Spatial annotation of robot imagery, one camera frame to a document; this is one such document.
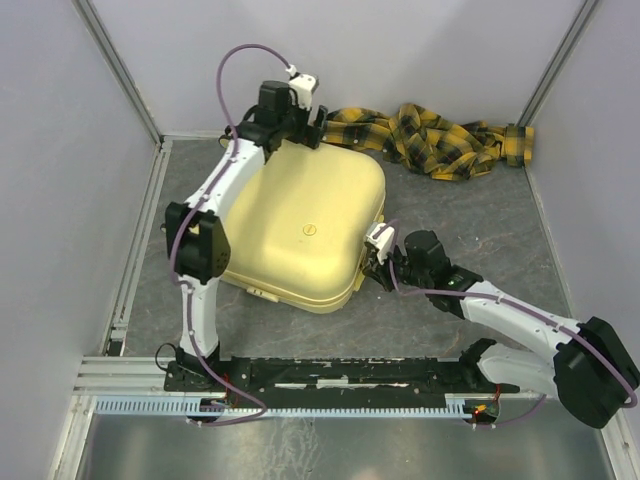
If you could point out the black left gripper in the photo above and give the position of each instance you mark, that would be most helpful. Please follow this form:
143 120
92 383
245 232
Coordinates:
310 136

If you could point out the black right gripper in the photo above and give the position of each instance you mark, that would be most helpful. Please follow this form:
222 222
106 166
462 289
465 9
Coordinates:
379 272

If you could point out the yellow suitcase with black lining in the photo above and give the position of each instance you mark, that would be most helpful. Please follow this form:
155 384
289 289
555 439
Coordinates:
297 229

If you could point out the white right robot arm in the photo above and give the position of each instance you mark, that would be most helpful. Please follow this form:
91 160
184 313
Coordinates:
584 364

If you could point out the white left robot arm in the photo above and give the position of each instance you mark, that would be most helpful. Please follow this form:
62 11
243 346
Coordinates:
197 243

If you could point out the yellow plaid shirt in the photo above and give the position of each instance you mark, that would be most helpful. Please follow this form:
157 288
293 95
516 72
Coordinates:
426 143

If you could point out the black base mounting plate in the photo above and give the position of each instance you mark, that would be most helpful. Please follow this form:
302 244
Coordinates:
355 383

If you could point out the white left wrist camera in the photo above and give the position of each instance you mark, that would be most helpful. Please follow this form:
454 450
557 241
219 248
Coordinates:
304 85

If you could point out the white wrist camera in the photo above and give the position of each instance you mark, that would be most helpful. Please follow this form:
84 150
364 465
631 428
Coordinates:
379 240
304 85

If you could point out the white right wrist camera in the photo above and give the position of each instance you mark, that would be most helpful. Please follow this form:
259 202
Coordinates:
379 240

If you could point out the aluminium frame rail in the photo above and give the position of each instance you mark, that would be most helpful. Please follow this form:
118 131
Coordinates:
146 375

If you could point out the blue slotted cable duct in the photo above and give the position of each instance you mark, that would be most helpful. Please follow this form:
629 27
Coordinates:
194 407

